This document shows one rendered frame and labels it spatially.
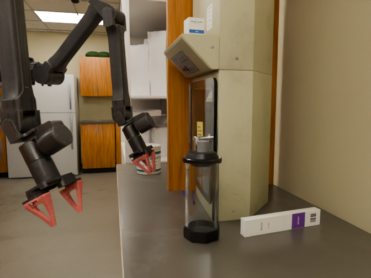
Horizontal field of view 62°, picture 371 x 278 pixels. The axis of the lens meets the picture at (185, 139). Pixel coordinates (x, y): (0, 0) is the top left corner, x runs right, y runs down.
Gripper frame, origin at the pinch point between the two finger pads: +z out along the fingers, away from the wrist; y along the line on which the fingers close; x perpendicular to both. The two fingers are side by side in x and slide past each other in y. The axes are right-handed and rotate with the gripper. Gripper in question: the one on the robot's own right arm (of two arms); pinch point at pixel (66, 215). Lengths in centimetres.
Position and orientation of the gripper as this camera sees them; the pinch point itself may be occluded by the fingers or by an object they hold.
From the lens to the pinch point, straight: 81.7
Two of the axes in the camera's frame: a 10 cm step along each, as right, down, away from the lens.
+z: 4.6, 8.9, -0.4
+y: 2.9, -1.1, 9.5
